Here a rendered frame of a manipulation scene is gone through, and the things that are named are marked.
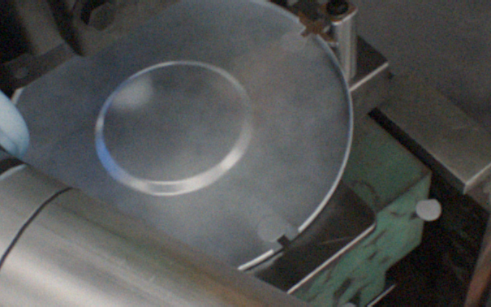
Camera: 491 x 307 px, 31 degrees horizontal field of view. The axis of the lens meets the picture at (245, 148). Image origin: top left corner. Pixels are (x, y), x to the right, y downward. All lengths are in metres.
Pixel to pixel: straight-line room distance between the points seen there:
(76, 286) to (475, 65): 1.51
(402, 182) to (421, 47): 0.97
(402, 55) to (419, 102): 0.88
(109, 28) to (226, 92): 0.14
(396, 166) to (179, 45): 0.24
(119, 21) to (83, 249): 0.33
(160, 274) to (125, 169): 0.38
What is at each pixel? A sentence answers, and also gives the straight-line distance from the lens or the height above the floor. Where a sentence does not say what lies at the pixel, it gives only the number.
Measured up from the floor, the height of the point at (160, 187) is 0.79.
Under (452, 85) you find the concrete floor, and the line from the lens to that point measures 1.74.
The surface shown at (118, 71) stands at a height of 0.78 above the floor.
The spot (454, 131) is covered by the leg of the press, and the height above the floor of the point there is 0.64.
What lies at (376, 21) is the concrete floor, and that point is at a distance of 1.83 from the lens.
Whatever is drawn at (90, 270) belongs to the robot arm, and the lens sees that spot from 0.31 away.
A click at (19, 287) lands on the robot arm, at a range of 0.32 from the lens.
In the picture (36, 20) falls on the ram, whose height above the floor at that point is 0.92.
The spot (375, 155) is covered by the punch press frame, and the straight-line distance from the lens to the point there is 0.85.
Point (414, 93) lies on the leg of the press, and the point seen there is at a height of 0.64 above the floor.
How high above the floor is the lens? 1.36
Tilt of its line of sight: 55 degrees down
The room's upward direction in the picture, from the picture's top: 9 degrees counter-clockwise
